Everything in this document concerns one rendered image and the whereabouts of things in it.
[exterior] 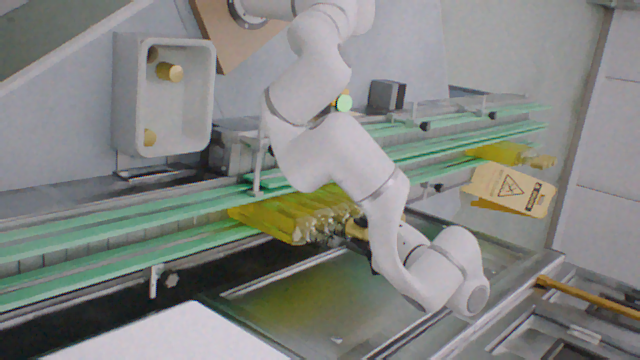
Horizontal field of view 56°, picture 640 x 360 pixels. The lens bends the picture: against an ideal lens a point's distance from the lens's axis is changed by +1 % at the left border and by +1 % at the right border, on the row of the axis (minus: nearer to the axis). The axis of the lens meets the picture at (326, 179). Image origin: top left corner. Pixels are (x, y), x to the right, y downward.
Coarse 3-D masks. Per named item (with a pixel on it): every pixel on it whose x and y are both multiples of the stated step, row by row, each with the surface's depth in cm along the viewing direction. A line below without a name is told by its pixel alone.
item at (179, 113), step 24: (144, 48) 105; (168, 48) 117; (192, 48) 119; (144, 72) 106; (192, 72) 121; (144, 96) 108; (168, 96) 120; (192, 96) 122; (144, 120) 117; (168, 120) 122; (192, 120) 123; (168, 144) 118; (192, 144) 121
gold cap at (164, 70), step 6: (156, 66) 116; (162, 66) 115; (168, 66) 114; (174, 66) 114; (156, 72) 116; (162, 72) 115; (168, 72) 114; (174, 72) 114; (180, 72) 116; (162, 78) 117; (168, 78) 115; (174, 78) 115; (180, 78) 116
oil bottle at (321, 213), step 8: (280, 200) 125; (288, 200) 124; (296, 200) 125; (304, 200) 125; (296, 208) 122; (304, 208) 121; (312, 208) 121; (320, 208) 122; (328, 208) 123; (320, 216) 119; (328, 216) 120; (320, 224) 120
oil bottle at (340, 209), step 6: (294, 192) 131; (300, 192) 131; (312, 192) 132; (306, 198) 128; (312, 198) 128; (318, 198) 129; (324, 198) 129; (330, 198) 130; (324, 204) 126; (330, 204) 126; (336, 204) 126; (342, 204) 127; (336, 210) 124; (342, 210) 125; (348, 210) 126; (336, 216) 124; (342, 216) 124; (342, 222) 124
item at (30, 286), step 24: (528, 144) 256; (432, 168) 193; (456, 168) 197; (168, 240) 112; (192, 240) 114; (216, 240) 115; (72, 264) 99; (96, 264) 100; (120, 264) 101; (144, 264) 102; (0, 288) 89; (24, 288) 90; (48, 288) 90; (72, 288) 92
